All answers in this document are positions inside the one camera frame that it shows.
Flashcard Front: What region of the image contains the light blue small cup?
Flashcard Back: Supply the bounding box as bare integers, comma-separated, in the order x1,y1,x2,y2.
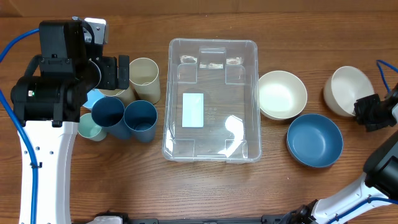
83,89,104,110

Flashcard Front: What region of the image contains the cream bowl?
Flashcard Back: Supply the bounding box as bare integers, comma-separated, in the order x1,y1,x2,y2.
323,66,375,117
258,70,308,120

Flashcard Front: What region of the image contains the dark blue bowl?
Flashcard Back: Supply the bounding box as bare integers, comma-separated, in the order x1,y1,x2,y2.
286,114,344,168

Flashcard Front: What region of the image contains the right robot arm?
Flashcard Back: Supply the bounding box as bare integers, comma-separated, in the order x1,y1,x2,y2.
280,87,397,223

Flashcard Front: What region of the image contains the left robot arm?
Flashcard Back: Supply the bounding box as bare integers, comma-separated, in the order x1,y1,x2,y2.
9,18,129,224

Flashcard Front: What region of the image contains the white label in container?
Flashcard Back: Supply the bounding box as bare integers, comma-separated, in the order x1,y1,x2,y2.
182,93,204,128

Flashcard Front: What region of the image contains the clear plastic storage container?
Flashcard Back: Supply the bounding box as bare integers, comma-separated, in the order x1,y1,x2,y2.
162,38,262,164

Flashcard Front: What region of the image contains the tall beige cup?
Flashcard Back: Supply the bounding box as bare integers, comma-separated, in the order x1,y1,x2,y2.
129,58,161,104
99,87,136,106

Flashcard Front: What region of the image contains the tall dark blue cup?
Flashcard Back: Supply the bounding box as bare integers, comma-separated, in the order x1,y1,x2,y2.
91,97,132,140

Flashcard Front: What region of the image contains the mint green small cup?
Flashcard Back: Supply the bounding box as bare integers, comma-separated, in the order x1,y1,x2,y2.
78,113,107,141

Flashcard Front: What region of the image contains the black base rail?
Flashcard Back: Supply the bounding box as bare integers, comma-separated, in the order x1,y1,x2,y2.
74,211,318,224

